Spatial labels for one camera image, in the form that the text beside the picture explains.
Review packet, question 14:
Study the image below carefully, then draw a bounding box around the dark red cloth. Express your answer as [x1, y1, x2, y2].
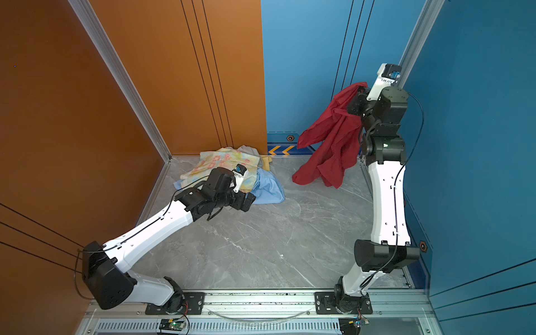
[293, 82, 368, 188]

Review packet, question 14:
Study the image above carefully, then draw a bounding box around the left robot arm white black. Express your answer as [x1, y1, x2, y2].
[81, 164, 256, 314]

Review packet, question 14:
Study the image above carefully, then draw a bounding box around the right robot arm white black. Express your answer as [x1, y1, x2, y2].
[334, 87, 420, 314]

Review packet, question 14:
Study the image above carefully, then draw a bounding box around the light blue cloth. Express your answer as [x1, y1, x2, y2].
[173, 167, 286, 211]

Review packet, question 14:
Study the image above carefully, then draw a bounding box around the yellow cloth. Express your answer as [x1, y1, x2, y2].
[261, 155, 272, 172]

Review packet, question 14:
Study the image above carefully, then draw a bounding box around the floral pastel cloth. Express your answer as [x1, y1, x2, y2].
[179, 147, 262, 194]

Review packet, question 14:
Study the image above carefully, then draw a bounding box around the grey cloth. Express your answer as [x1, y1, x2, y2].
[237, 145, 264, 169]

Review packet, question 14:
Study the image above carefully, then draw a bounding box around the left green circuit board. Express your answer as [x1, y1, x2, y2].
[158, 318, 189, 334]

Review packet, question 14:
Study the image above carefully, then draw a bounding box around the green circuit board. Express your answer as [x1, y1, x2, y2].
[158, 318, 189, 334]
[339, 318, 370, 335]

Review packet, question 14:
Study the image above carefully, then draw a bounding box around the right green circuit board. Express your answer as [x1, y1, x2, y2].
[339, 318, 370, 335]

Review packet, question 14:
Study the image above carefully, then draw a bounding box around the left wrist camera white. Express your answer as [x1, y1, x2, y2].
[233, 164, 248, 193]

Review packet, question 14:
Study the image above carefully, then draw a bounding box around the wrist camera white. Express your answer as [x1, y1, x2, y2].
[233, 164, 248, 193]
[367, 63, 402, 101]

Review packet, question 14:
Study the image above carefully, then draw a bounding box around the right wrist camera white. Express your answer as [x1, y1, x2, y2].
[367, 63, 402, 101]

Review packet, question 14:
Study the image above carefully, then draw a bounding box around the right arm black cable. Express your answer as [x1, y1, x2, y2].
[359, 91, 426, 290]

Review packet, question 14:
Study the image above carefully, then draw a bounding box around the right aluminium corner post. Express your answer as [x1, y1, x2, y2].
[398, 0, 445, 88]

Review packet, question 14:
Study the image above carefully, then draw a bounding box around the aluminium corner post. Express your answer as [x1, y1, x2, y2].
[398, 0, 445, 88]
[68, 0, 173, 163]

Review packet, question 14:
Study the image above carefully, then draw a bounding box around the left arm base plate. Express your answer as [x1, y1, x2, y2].
[145, 292, 205, 316]

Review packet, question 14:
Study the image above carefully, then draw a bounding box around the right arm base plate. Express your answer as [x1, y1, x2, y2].
[314, 291, 374, 315]

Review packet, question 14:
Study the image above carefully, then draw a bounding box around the front aluminium rail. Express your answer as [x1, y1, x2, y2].
[76, 289, 442, 334]

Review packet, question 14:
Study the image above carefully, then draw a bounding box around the left aluminium corner post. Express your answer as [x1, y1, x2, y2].
[68, 0, 173, 163]

